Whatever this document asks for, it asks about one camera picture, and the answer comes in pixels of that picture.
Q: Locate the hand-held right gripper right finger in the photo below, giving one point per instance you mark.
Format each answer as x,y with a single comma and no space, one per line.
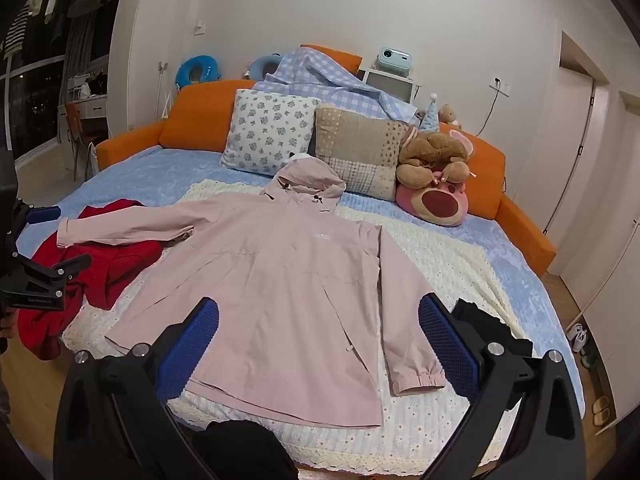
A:
447,350

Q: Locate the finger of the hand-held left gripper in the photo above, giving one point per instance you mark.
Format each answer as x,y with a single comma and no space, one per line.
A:
42,215
55,267

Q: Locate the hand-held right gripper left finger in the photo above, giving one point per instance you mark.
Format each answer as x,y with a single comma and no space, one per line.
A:
192,350

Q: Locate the pink hooded jacket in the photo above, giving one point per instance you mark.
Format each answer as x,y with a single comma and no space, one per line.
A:
280,285

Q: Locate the person's left hand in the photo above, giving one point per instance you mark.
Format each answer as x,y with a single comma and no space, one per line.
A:
7,327

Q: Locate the black folded garment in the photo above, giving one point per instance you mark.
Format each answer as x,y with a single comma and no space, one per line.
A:
492,327

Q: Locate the red garment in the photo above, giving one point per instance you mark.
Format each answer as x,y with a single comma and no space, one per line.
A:
120,260

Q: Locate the daisy print lace blanket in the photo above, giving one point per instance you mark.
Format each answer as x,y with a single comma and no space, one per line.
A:
450,260

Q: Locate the orange chair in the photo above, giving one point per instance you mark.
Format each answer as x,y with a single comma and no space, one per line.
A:
75,120

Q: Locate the person's dark pants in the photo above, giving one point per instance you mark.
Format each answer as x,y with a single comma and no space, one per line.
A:
240,450

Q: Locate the white desk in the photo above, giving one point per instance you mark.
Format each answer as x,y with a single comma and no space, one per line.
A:
92,105

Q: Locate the white sneakers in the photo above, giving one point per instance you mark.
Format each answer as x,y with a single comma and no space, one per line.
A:
580,337

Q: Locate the pink bear plush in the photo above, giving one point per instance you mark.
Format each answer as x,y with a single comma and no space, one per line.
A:
435,205

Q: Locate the beige slipper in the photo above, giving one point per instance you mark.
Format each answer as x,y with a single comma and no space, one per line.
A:
603,416
599,403

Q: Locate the grey curtain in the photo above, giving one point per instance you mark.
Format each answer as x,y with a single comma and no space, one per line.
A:
87,45

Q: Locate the white tripod stand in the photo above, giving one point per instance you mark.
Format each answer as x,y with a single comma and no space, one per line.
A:
164,95

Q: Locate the brown teddy bear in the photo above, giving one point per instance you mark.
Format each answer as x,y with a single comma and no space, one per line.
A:
430,152

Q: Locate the beige patchwork pillow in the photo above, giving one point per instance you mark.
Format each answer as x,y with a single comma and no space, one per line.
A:
360,150

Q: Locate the white room door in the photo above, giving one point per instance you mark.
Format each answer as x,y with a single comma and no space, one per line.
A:
627,160
575,160

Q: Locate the blue party hat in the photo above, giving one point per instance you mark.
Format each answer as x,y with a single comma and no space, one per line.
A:
430,120

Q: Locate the floral white pillow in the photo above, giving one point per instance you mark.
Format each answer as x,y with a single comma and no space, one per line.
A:
265,130

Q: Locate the small brown bear plush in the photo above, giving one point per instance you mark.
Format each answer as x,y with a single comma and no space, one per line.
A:
449,114

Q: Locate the grey blue neck pillow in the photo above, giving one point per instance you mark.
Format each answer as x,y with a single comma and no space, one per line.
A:
260,66

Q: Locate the white bedside stand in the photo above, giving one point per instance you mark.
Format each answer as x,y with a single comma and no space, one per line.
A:
390,87

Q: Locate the teal projector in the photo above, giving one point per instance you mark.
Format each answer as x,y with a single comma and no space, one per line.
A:
392,59

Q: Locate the blue checked duvet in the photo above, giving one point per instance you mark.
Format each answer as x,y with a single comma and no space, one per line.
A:
320,80

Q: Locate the orange cushion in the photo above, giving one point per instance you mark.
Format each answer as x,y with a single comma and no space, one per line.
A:
345,60

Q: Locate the orange bed frame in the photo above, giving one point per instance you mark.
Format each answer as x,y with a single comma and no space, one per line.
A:
205,110

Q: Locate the white wall switch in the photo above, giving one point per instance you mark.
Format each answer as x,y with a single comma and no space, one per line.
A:
200,26

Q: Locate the white wall socket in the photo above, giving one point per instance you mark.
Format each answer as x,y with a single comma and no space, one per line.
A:
500,87

